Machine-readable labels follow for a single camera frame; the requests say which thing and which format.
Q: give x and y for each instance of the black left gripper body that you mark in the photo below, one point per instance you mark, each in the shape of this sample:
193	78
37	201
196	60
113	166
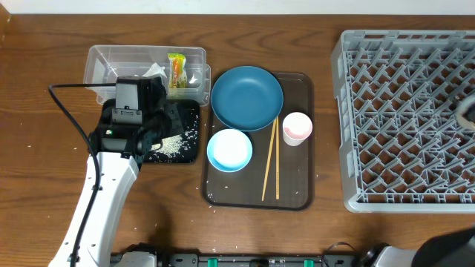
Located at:
163	123

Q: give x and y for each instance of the pile of rice grains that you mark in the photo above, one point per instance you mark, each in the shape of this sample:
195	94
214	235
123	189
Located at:
180	148

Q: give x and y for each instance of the black rectangular tray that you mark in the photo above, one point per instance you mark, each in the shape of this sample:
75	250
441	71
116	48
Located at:
189	113

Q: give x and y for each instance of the orange green snack wrapper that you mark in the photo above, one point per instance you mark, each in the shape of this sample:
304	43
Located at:
178	76

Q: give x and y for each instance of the white tissue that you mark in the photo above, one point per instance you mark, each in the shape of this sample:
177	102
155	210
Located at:
154	70

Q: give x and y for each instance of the small light blue bowl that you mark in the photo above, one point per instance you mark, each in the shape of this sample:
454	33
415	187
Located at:
229	150

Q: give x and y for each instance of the white cup pink inside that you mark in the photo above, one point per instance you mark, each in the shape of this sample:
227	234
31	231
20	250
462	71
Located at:
297	127

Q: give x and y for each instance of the white cup green inside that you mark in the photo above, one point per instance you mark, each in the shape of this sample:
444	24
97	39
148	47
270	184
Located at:
465	113

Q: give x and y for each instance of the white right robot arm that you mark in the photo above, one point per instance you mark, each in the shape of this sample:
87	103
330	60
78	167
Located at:
455	249

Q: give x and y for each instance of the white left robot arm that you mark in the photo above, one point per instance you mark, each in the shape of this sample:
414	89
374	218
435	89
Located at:
113	166

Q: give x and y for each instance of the clear plastic waste bin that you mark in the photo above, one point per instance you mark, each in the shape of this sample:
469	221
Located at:
105	63

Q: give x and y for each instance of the grey dishwasher rack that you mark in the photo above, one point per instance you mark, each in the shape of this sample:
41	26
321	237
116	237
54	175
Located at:
402	150

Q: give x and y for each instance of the large blue plate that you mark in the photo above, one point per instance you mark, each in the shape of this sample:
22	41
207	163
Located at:
247	98

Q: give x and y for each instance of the left wooden chopstick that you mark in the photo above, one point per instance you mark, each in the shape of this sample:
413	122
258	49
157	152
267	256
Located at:
269	156

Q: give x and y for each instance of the wooden chopstick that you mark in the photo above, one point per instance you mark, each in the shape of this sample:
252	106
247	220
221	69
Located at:
277	159
269	156

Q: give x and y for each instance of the right wooden chopstick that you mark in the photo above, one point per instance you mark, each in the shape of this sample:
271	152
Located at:
277	159

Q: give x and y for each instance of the brown serving tray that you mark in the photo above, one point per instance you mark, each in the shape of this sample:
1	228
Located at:
296	164

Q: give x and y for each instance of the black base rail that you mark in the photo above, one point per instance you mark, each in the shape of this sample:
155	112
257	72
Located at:
144	254

